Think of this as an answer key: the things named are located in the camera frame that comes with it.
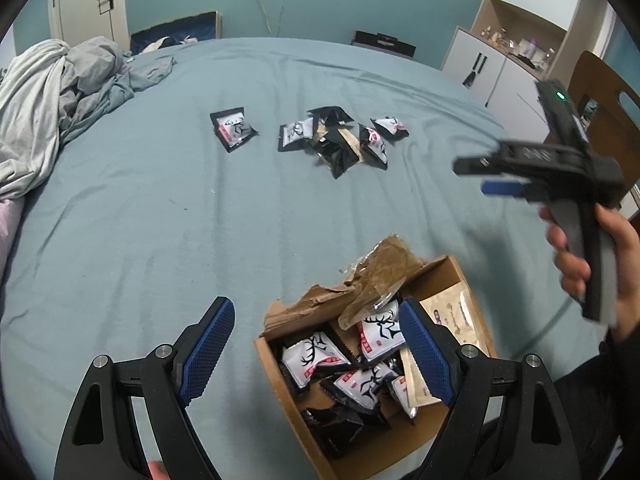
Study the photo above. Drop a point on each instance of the beige kraft snack pouch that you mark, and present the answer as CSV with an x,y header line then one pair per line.
x,y
417,385
452,312

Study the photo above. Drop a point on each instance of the pile of black snack packets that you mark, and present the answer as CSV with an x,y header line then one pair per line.
x,y
295,132

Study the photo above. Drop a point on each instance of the brown cardboard box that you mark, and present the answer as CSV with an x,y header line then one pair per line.
x,y
289,402

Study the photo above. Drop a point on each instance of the person's right forearm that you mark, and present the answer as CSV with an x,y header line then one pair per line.
x,y
590,410

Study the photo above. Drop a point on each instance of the white wooden shelf unit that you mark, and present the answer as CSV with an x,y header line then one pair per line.
x,y
530,0

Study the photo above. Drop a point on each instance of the person's right hand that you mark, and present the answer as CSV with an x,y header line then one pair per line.
x,y
625,270

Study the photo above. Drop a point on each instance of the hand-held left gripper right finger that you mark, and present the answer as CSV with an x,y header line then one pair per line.
x,y
425,355

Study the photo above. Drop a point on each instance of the heap of deer print packets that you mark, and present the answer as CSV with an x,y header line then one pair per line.
x,y
312,355

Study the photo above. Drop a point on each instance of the black deer print snack packet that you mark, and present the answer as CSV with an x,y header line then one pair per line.
x,y
232,127

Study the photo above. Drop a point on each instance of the crumpled grey duvet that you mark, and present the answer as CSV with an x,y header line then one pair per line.
x,y
50,95

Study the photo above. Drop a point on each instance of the brown wooden chair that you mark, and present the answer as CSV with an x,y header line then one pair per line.
x,y
605,90

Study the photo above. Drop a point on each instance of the dark blue open box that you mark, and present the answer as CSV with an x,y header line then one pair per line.
x,y
175,30

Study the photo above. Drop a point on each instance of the cluster of small bottles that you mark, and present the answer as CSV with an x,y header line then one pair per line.
x,y
520,46

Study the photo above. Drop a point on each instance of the white door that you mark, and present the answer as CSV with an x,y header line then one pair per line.
x,y
85,0

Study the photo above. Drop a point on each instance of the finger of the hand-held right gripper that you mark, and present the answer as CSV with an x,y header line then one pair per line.
x,y
500,188
475,165

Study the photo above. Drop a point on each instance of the flat black box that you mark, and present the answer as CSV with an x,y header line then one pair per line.
x,y
385,42

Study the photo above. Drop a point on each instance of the white low cabinet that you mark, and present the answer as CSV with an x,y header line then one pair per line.
x,y
485,65

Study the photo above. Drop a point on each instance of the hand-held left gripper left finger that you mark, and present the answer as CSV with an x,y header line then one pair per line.
x,y
207,355

